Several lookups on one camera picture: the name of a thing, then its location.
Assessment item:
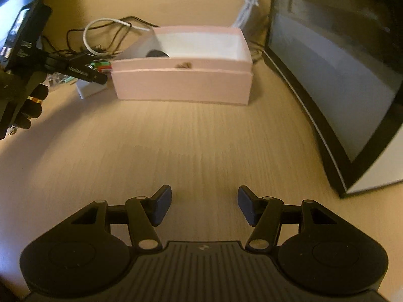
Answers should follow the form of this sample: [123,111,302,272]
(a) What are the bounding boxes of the black cables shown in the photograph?
[41,15,159,61]

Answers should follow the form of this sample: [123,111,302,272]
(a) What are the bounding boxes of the pink cardboard box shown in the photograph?
[111,26,254,106]

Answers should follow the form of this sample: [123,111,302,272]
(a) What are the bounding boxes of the white charger plug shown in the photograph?
[76,80,108,100]

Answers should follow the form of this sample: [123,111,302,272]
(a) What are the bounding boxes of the black cylinder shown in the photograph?
[146,49,171,59]

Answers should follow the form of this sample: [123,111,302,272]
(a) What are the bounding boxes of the person's left hand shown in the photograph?
[17,83,50,129]

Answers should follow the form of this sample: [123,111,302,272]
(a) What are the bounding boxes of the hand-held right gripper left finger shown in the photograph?
[71,185,173,253]

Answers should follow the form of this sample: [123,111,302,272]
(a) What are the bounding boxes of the white power cable with plug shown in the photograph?
[231,0,262,29]

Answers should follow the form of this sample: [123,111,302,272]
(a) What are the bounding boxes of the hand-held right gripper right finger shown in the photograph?
[238,185,339,253]

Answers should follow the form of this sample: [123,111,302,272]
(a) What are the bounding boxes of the glass panel computer case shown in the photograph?
[263,0,403,199]

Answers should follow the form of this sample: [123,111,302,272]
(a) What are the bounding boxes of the white looped cable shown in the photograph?
[82,18,151,58]

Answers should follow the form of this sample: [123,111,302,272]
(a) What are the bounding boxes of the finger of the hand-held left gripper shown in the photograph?
[38,50,108,86]

